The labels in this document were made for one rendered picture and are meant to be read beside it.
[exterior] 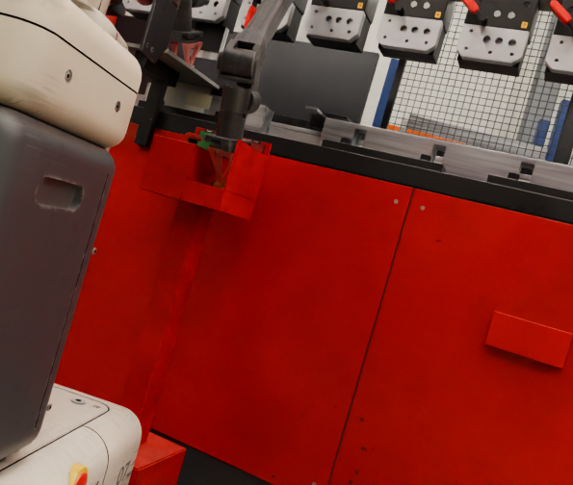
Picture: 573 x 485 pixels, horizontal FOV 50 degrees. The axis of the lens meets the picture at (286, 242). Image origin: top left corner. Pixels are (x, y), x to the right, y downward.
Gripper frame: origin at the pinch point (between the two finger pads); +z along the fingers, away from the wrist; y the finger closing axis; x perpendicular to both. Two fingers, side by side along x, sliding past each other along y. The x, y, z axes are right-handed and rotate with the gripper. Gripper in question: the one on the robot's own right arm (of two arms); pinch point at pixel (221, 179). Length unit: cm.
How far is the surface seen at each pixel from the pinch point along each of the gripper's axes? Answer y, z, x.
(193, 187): -7.5, 1.8, 2.4
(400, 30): 38, -40, -22
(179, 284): -7.2, 23.1, 2.2
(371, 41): 484, -85, 118
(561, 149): 110, -20, -66
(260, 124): 33.6, -11.2, 8.9
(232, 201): -3.1, 3.4, -4.9
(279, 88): 92, -22, 31
